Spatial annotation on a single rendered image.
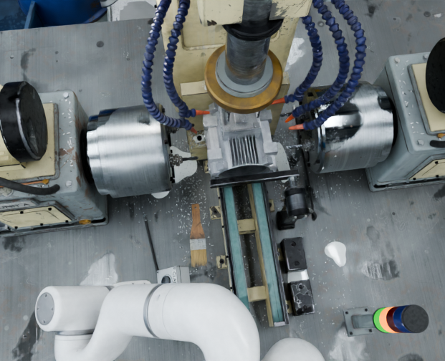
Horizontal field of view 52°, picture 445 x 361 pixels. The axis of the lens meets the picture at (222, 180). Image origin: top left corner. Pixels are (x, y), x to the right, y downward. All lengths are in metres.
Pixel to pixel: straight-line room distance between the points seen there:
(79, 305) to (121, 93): 0.92
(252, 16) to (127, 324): 0.56
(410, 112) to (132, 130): 0.73
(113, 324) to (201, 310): 0.21
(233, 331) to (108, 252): 0.87
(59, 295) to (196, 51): 0.73
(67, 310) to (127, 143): 0.46
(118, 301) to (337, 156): 0.72
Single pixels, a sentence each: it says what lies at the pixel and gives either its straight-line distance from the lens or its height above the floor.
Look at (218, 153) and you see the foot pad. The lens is 1.26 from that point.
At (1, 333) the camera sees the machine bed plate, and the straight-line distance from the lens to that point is 1.58.
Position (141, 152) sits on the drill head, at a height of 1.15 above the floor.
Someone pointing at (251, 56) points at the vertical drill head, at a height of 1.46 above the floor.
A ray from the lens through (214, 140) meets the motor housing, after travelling 1.28.
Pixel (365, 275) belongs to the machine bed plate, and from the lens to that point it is 1.53.
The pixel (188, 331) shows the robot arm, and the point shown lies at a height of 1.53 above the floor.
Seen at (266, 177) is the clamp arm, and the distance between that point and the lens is 1.29.
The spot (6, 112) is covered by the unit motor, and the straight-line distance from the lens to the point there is 1.08.
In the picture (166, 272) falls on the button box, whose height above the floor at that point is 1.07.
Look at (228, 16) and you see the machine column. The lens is 0.84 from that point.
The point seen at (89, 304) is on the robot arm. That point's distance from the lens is 0.97.
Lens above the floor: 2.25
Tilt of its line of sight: 72 degrees down
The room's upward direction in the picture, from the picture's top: 3 degrees clockwise
